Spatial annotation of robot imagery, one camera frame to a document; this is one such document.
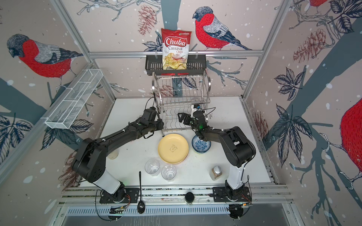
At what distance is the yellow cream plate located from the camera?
0.85m

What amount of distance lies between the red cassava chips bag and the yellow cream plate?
1.53 ft

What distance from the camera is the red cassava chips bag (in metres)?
0.83
